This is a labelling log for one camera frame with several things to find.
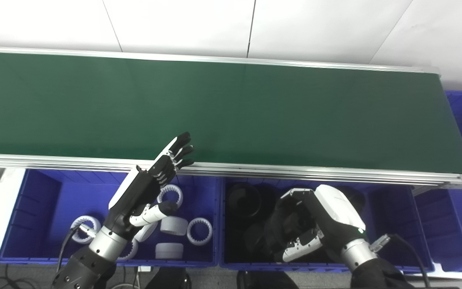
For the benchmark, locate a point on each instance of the green conveyor belt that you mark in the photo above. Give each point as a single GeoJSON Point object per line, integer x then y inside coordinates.
{"type": "Point", "coordinates": [235, 116]}

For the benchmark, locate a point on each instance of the blue bin with black parts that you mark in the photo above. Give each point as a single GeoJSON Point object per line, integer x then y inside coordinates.
{"type": "Point", "coordinates": [395, 224]}

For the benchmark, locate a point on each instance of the aluminium conveyor side rail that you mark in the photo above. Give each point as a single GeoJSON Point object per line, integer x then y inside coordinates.
{"type": "Point", "coordinates": [275, 170]}
{"type": "Point", "coordinates": [255, 60]}

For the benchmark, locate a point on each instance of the black hollow cup part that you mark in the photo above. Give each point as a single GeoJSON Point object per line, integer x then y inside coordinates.
{"type": "Point", "coordinates": [244, 200]}

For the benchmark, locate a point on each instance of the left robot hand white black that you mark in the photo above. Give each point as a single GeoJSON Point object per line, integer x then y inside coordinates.
{"type": "Point", "coordinates": [134, 192]}

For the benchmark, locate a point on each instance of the blue bin with white parts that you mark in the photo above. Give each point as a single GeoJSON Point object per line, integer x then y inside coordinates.
{"type": "Point", "coordinates": [38, 216]}

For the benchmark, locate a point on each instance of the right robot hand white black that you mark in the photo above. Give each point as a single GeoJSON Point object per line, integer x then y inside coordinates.
{"type": "Point", "coordinates": [337, 208]}

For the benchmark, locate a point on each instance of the black flanged cylinder part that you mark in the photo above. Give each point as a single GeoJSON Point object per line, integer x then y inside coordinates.
{"type": "Point", "coordinates": [294, 222]}
{"type": "Point", "coordinates": [357, 197]}
{"type": "Point", "coordinates": [257, 240]}

